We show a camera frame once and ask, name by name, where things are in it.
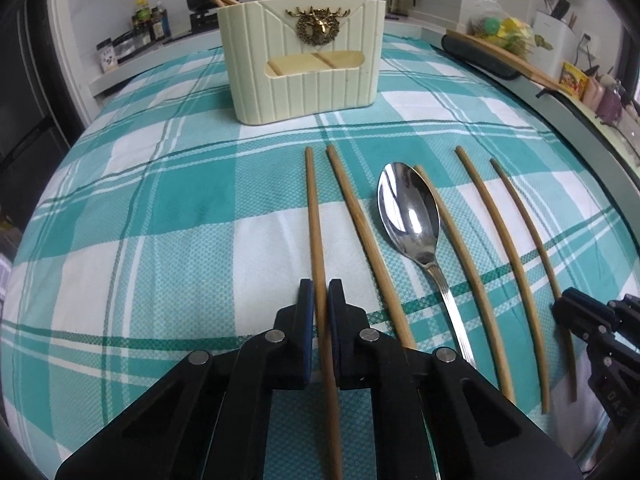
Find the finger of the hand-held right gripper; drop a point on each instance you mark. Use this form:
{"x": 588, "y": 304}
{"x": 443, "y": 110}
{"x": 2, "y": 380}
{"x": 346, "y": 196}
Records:
{"x": 625, "y": 310}
{"x": 580, "y": 312}

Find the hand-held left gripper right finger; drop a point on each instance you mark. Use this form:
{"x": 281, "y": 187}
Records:
{"x": 334, "y": 310}

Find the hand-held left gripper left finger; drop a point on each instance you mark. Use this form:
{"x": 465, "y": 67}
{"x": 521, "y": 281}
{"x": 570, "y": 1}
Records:
{"x": 306, "y": 310}

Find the slender wooden chopstick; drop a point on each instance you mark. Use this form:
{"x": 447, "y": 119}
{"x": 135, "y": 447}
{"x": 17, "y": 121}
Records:
{"x": 538, "y": 241}
{"x": 316, "y": 240}

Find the bunch of wooden chopsticks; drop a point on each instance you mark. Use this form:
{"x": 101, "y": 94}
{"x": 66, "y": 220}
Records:
{"x": 369, "y": 240}

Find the large steel spoon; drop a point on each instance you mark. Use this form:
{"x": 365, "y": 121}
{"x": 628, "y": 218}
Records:
{"x": 407, "y": 210}

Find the cream utensil holder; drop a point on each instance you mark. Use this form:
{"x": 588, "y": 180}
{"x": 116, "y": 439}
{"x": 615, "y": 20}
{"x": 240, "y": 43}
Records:
{"x": 280, "y": 95}

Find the teal plaid tablecloth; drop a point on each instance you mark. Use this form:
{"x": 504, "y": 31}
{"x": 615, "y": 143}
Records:
{"x": 150, "y": 210}

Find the wooden cutting board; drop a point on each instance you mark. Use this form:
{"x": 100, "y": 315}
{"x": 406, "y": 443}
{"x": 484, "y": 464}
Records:
{"x": 542, "y": 80}

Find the dark framed window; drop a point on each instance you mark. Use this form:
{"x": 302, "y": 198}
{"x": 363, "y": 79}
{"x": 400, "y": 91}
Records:
{"x": 631, "y": 65}

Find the white utensil box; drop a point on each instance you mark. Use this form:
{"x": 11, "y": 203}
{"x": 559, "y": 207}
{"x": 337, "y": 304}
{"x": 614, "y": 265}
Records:
{"x": 555, "y": 40}

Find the black tray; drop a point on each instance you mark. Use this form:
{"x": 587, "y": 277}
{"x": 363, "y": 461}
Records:
{"x": 480, "y": 57}

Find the clear plastic bag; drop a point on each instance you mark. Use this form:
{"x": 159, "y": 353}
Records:
{"x": 500, "y": 27}

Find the black glass gas stove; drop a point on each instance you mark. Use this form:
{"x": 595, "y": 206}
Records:
{"x": 202, "y": 22}

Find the dark sauce bottle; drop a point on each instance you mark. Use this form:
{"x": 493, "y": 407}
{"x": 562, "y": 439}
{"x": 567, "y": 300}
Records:
{"x": 159, "y": 25}

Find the small white label shaker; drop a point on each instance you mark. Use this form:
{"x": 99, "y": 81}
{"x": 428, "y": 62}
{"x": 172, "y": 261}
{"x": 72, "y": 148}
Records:
{"x": 106, "y": 57}

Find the yellow cap oil bottle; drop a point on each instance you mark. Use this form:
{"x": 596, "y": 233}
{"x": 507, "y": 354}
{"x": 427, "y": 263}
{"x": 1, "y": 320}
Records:
{"x": 141, "y": 17}

